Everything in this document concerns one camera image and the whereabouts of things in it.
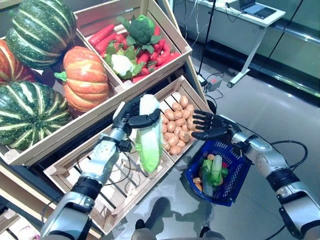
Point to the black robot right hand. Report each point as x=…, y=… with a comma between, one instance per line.
x=222, y=126

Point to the blue plastic shopping basket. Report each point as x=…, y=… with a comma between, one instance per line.
x=235, y=180

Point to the small orange pumpkin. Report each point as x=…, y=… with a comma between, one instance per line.
x=85, y=80

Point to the white office desk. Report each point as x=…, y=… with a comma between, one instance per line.
x=240, y=32

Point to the black tripod stand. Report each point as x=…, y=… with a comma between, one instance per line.
x=208, y=37

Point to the large orange pumpkin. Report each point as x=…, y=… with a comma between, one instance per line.
x=10, y=65

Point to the white power strip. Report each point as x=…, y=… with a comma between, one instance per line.
x=202, y=80

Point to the green bell pepper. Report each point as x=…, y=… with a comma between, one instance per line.
x=224, y=172

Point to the red carrot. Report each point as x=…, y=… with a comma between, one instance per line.
x=168, y=58
x=143, y=58
x=106, y=43
x=101, y=33
x=138, y=78

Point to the open grey laptop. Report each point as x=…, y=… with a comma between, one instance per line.
x=257, y=11

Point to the wooden vegetable display stand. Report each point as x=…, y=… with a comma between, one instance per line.
x=190, y=67

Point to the white cauliflower with leaves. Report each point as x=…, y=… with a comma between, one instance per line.
x=121, y=65

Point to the red bell pepper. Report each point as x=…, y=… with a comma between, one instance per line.
x=225, y=165

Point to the small napa cabbage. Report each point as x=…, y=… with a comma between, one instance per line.
x=207, y=188

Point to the green striped pumpkin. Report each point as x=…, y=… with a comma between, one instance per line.
x=40, y=32
x=30, y=115

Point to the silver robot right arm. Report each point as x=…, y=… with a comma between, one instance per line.
x=262, y=155

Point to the grey power box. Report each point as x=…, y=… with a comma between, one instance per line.
x=214, y=83

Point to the tan potato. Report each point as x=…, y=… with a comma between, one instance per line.
x=178, y=130
x=168, y=135
x=165, y=119
x=184, y=101
x=171, y=126
x=190, y=122
x=175, y=150
x=178, y=115
x=210, y=157
x=163, y=128
x=197, y=180
x=180, y=122
x=177, y=106
x=173, y=140
x=184, y=136
x=181, y=144
x=170, y=114
x=190, y=108
x=186, y=114
x=185, y=128
x=198, y=186
x=166, y=145

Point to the silver robot right leg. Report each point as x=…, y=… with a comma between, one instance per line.
x=212, y=236

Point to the green broccoli head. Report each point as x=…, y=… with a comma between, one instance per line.
x=140, y=30

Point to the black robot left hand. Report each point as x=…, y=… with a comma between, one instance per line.
x=122, y=117

